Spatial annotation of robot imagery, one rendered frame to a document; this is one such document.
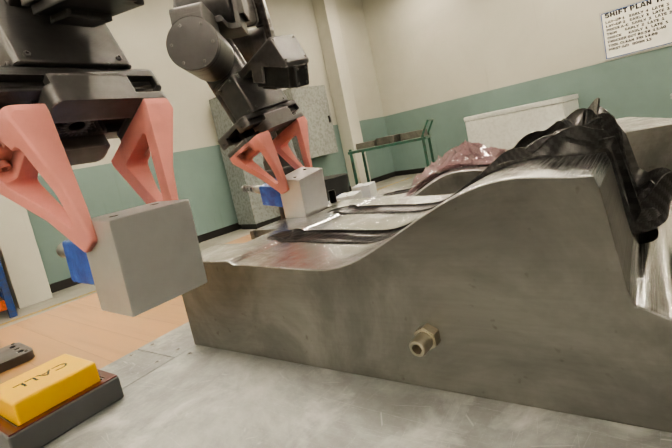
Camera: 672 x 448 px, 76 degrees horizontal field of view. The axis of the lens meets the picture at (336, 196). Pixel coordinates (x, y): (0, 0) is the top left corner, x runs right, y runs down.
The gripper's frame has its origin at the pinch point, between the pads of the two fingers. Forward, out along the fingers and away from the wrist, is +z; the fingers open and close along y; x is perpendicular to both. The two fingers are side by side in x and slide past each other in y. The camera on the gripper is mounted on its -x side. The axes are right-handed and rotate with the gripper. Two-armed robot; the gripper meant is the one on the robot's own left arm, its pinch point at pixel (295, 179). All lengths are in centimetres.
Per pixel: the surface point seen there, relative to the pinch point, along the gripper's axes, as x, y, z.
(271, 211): 447, 378, -15
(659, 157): -32.0, 23.4, 22.1
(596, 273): -32.1, -18.4, 14.1
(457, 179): -11.2, 16.2, 12.1
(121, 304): -14.1, -31.0, 2.7
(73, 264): -9.5, -30.4, -1.2
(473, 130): 235, 649, 49
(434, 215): -25.8, -18.0, 8.2
